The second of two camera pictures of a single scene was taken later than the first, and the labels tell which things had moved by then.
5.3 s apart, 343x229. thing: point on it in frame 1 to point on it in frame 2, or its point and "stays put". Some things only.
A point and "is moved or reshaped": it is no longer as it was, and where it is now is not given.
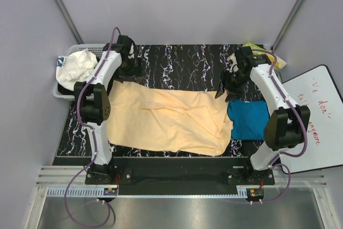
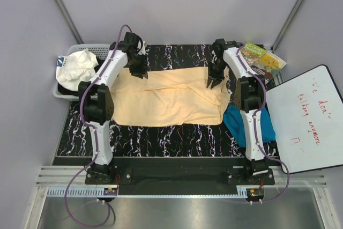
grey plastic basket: x=94 y=49 stays put
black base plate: x=183 y=175 stays put
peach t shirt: x=189 y=121 is moved or reshaped
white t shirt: x=76 y=66 stays put
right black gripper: x=232 y=92 to x=217 y=78
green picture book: x=253 y=46 stays put
